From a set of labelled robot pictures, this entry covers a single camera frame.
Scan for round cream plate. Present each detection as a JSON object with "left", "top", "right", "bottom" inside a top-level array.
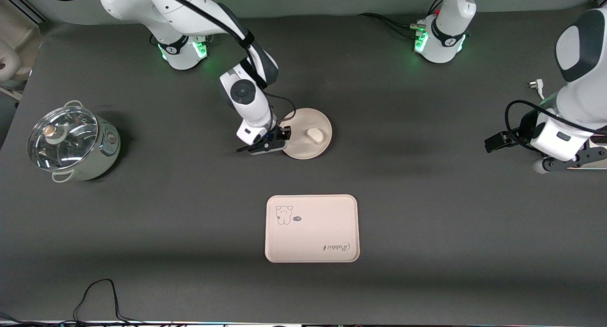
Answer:
[{"left": 282, "top": 108, "right": 332, "bottom": 160}]

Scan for cream rabbit print tray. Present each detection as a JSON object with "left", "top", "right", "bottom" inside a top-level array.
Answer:
[{"left": 265, "top": 194, "right": 360, "bottom": 263}]

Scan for white power plug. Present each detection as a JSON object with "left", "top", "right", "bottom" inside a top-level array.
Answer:
[{"left": 528, "top": 79, "right": 547, "bottom": 100}]

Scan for pale green electric pot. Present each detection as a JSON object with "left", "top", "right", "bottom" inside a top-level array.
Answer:
[{"left": 27, "top": 100, "right": 121, "bottom": 183}]

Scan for beige furniture piece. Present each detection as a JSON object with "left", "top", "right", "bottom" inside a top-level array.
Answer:
[{"left": 0, "top": 0, "right": 48, "bottom": 100}]

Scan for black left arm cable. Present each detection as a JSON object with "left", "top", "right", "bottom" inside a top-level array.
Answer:
[{"left": 505, "top": 100, "right": 607, "bottom": 151}]

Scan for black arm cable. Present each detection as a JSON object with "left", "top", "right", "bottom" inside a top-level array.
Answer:
[
  {"left": 505, "top": 100, "right": 607, "bottom": 151},
  {"left": 50, "top": 0, "right": 297, "bottom": 125}
]

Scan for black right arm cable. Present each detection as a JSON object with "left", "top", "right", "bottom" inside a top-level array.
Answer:
[{"left": 50, "top": 0, "right": 297, "bottom": 125}]

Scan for black left base cables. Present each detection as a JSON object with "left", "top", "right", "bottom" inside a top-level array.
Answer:
[{"left": 357, "top": 0, "right": 444, "bottom": 39}]

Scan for black cable on table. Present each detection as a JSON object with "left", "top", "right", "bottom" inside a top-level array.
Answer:
[{"left": 0, "top": 279, "right": 147, "bottom": 325}]

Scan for aluminium frame bar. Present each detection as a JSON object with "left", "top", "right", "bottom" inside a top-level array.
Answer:
[{"left": 0, "top": 0, "right": 48, "bottom": 24}]

